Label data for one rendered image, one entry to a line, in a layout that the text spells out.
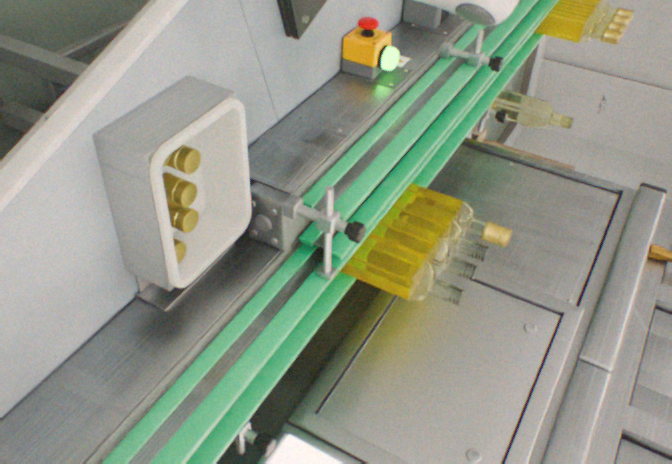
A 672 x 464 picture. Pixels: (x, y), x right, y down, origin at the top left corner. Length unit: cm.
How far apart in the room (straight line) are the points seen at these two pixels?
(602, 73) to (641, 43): 46
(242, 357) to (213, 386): 6
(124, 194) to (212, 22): 27
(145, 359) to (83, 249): 16
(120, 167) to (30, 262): 15
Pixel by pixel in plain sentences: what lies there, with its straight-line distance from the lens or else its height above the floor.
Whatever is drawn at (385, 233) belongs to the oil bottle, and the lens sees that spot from 111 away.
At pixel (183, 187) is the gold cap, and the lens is 87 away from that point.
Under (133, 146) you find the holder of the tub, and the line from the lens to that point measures 78.
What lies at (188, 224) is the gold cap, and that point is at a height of 81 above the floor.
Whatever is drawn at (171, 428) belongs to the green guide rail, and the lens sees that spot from 87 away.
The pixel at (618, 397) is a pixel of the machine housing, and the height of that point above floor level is 141.
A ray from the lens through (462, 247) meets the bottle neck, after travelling 115.
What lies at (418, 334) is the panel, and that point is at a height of 108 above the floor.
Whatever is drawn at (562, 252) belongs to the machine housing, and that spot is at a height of 124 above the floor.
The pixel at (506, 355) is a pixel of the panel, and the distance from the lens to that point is 118.
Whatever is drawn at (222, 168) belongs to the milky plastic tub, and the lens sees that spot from 94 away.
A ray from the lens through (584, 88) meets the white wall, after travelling 742.
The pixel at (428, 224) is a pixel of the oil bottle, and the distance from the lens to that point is 114.
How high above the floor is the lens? 130
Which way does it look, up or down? 21 degrees down
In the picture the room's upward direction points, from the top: 111 degrees clockwise
